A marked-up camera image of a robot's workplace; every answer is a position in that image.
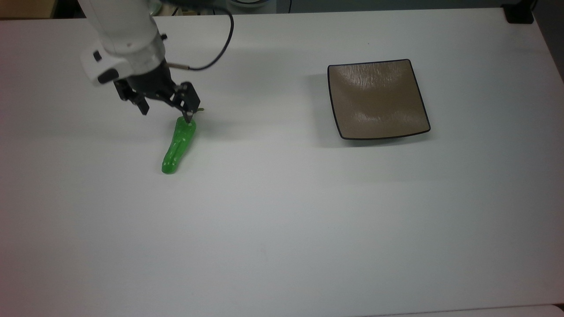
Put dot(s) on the brown square ceramic plate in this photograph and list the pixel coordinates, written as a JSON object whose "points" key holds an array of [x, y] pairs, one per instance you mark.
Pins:
{"points": [[376, 101]]}

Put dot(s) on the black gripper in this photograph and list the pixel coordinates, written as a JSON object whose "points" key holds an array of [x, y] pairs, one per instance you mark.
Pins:
{"points": [[150, 81]]}

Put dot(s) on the green chili pepper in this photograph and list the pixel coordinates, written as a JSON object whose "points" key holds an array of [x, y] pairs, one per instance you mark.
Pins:
{"points": [[178, 145]]}

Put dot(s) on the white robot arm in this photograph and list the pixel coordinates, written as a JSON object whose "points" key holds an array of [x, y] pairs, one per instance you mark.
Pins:
{"points": [[119, 26]]}

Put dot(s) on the black clamp block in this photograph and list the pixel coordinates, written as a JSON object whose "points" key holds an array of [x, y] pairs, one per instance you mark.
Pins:
{"points": [[519, 12]]}

